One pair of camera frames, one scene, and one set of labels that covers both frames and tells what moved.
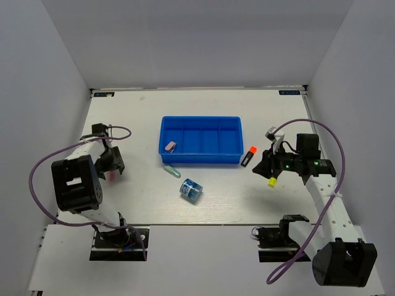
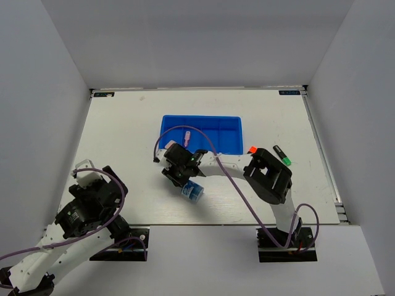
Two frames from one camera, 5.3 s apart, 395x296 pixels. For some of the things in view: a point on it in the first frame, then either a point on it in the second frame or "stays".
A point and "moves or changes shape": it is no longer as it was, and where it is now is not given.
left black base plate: (120, 244) stays
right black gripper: (268, 162) to (168, 172)
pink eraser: (170, 147) stays
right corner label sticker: (289, 92) stays
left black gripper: (117, 163) to (84, 192)
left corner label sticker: (103, 94) stays
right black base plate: (275, 245) stays
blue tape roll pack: (191, 189) stays
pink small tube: (112, 176) moves or changes shape
